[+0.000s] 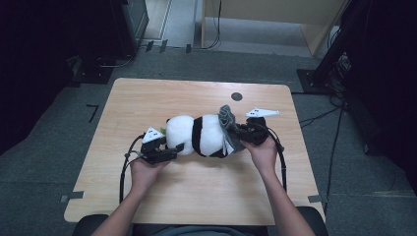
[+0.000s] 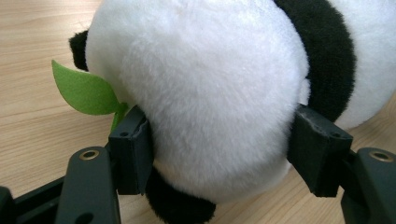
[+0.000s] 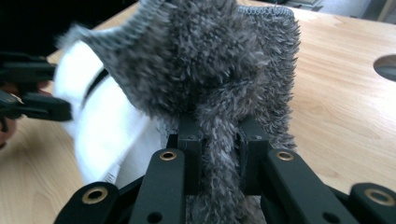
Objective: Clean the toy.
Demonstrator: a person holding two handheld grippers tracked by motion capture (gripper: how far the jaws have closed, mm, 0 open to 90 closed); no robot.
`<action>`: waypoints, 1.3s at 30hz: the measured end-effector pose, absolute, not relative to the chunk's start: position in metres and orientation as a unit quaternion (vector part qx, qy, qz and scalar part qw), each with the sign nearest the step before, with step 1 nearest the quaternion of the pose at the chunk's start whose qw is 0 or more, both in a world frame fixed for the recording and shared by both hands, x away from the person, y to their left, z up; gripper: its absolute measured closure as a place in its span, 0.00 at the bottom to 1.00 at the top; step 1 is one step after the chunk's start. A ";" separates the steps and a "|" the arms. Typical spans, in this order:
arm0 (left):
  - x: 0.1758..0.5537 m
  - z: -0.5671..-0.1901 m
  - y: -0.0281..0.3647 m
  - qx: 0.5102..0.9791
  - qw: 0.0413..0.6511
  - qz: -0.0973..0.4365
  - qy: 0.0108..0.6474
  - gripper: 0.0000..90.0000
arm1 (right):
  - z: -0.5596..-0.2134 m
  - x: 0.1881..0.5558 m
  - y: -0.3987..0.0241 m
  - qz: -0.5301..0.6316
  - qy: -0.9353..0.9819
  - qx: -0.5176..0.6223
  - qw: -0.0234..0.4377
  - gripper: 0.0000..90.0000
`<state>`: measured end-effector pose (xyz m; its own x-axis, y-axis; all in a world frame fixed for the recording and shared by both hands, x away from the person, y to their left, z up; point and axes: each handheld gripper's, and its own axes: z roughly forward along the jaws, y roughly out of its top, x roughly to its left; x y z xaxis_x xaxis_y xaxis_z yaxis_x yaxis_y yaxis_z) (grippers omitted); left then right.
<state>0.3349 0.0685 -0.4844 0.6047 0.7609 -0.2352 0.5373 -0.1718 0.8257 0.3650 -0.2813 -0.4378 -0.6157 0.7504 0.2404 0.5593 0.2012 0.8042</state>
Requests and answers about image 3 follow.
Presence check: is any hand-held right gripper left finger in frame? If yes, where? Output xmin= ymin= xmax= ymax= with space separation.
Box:
xmin=167 ymin=116 xmax=204 ymax=195

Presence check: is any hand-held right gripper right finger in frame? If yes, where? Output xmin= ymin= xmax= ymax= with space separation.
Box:
xmin=237 ymin=116 xmax=272 ymax=195

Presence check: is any panda plush toy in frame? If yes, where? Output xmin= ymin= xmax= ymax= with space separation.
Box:
xmin=52 ymin=40 xmax=171 ymax=188

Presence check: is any grey fluffy cloth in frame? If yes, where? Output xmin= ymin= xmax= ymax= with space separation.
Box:
xmin=55 ymin=0 xmax=302 ymax=224

